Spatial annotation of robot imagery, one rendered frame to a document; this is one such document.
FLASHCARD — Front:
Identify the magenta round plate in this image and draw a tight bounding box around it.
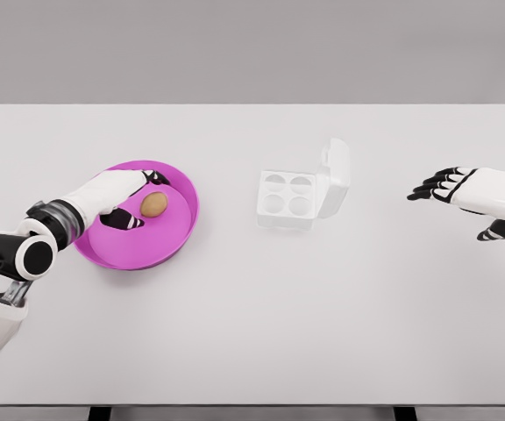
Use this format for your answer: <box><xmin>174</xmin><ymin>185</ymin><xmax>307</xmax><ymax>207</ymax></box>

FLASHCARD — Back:
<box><xmin>73</xmin><ymin>161</ymin><xmax>201</xmax><ymax>270</ymax></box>

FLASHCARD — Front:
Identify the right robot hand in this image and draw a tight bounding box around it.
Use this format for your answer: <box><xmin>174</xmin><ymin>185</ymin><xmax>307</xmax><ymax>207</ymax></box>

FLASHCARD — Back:
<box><xmin>406</xmin><ymin>166</ymin><xmax>505</xmax><ymax>242</ymax></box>

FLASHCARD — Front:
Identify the brown egg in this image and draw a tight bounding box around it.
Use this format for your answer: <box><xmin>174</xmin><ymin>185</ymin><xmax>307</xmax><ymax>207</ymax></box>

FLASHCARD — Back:
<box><xmin>140</xmin><ymin>190</ymin><xmax>168</xmax><ymax>218</ymax></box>

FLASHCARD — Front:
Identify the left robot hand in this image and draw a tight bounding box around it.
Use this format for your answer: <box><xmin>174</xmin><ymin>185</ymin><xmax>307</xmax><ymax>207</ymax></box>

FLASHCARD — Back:
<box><xmin>86</xmin><ymin>168</ymin><xmax>171</xmax><ymax>231</ymax></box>

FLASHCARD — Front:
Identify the white egg box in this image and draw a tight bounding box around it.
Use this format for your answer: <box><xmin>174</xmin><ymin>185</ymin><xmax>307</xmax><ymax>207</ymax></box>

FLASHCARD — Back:
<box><xmin>255</xmin><ymin>138</ymin><xmax>352</xmax><ymax>232</ymax></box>

